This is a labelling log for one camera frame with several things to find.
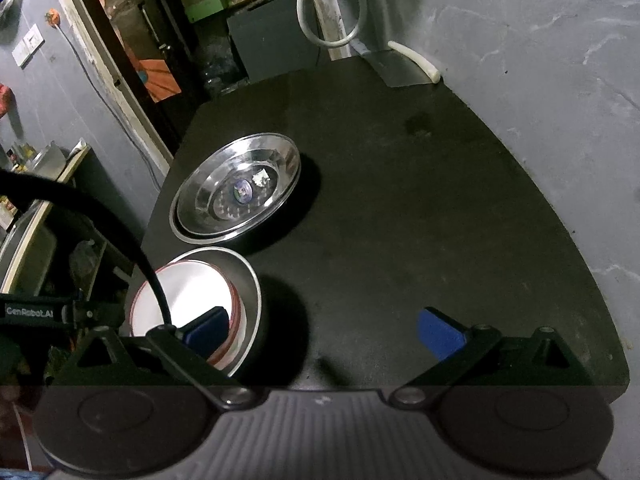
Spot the large steel bowl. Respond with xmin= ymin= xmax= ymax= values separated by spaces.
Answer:
xmin=127 ymin=247 xmax=264 ymax=379

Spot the black cable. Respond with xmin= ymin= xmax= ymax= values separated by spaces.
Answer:
xmin=0 ymin=169 xmax=175 ymax=333

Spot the thin wall cable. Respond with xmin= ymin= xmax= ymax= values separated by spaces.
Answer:
xmin=47 ymin=10 xmax=168 ymax=181

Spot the cluttered side shelf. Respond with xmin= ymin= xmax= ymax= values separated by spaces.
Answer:
xmin=0 ymin=137 xmax=136 ymax=296

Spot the white hose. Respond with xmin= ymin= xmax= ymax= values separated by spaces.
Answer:
xmin=297 ymin=0 xmax=369 ymax=49

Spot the white rolling pin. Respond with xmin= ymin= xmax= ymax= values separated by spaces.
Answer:
xmin=387 ymin=40 xmax=442 ymax=84

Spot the white wall switch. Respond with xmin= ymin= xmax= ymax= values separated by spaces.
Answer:
xmin=11 ymin=24 xmax=45 ymax=69

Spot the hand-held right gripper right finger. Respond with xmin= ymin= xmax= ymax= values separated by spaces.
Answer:
xmin=389 ymin=306 xmax=595 ymax=411

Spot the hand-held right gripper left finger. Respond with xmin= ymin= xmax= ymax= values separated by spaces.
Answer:
xmin=50 ymin=306 xmax=257 ymax=412

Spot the dark grey box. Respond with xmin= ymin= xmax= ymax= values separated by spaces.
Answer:
xmin=226 ymin=0 xmax=322 ymax=84

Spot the orange patterned curtain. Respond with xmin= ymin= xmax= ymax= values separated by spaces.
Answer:
xmin=82 ymin=0 xmax=183 ymax=105

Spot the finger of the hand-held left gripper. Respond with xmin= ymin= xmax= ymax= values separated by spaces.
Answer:
xmin=74 ymin=300 xmax=126 ymax=332

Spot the green box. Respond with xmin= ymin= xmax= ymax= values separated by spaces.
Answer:
xmin=184 ymin=0 xmax=224 ymax=24

